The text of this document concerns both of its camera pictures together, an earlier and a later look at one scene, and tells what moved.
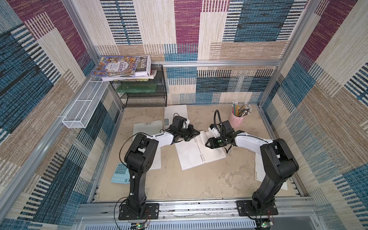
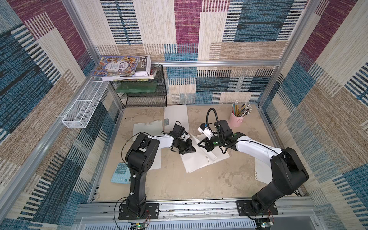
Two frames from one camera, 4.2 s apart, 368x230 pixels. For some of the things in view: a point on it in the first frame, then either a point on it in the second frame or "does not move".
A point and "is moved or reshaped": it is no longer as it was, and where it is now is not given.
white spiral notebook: [193, 151] is moved or reshaped
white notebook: [157, 161] does not move
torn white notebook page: [260, 171] does not move
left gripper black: [189, 127] → [189, 149]
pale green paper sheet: [152, 128] does not move
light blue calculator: [121, 174] does not move
